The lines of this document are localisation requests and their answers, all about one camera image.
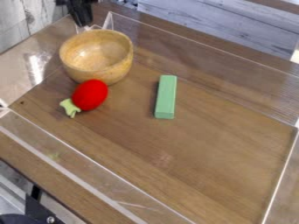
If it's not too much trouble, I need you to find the red plush strawberry toy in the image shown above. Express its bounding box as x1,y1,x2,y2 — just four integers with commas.
61,80,109,118

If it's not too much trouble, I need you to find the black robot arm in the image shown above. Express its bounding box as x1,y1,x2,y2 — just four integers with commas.
55,0,99,27

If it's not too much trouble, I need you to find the green rectangular block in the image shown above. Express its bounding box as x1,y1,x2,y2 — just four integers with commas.
154,74,178,119

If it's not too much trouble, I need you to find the wooden bowl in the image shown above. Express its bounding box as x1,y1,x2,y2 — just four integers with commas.
59,30,134,85

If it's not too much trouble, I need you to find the clear acrylic tray wall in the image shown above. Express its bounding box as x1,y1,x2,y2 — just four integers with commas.
0,12,299,224

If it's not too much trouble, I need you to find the black clamp bracket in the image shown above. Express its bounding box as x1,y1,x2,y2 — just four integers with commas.
0,186,66,224

